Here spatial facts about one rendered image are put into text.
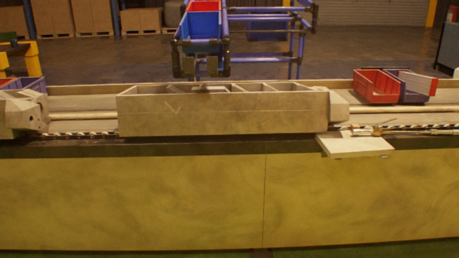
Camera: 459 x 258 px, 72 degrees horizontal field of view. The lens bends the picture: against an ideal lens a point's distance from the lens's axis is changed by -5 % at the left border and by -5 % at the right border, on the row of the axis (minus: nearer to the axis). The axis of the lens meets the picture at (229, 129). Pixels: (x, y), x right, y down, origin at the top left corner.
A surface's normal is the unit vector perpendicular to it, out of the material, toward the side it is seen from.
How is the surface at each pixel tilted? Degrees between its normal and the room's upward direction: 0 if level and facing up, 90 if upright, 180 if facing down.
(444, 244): 0
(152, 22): 90
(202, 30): 94
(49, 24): 90
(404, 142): 90
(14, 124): 71
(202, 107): 80
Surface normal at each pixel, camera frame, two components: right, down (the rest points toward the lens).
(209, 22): 0.03, 0.47
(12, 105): 0.01, -0.20
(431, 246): -0.01, -0.91
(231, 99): 0.02, 0.25
